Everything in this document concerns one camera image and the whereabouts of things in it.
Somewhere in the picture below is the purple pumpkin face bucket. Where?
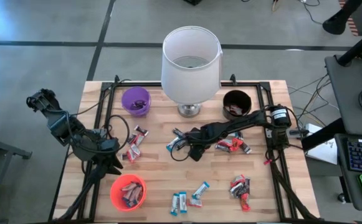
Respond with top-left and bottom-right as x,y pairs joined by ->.
120,86 -> 152,118

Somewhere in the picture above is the black slanted pole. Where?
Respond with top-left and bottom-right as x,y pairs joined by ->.
336,24 -> 362,67

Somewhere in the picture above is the white paper sheet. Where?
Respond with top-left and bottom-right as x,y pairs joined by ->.
306,138 -> 338,166

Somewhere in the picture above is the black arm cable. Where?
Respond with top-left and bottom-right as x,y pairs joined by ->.
104,113 -> 131,155
169,139 -> 194,163

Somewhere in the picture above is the black plastic bucket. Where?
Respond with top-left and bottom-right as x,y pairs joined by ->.
222,89 -> 253,121

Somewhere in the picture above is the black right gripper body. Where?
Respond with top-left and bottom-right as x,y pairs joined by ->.
185,122 -> 231,147

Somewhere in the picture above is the black aluminium rig frame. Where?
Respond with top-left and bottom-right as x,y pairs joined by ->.
48,74 -> 320,224

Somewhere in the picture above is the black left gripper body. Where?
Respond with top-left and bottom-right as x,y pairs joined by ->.
85,129 -> 121,162

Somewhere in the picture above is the grey office desk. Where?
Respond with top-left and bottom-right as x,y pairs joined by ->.
323,54 -> 362,138

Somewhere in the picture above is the black stand leg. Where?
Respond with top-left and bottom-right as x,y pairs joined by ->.
322,0 -> 362,35

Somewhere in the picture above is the grey metal side table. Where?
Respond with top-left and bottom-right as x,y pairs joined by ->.
0,124 -> 33,224

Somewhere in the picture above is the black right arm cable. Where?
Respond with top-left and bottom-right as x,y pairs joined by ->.
169,139 -> 194,163

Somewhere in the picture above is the silver lamp with white shade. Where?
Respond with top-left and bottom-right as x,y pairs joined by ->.
160,25 -> 224,119

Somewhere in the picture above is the black floor cable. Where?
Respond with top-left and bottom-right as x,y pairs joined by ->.
297,0 -> 324,26

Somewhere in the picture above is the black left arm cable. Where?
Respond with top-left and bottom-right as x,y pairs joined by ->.
104,113 -> 131,155

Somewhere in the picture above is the orange pumpkin face bucket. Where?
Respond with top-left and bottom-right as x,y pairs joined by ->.
109,173 -> 148,213

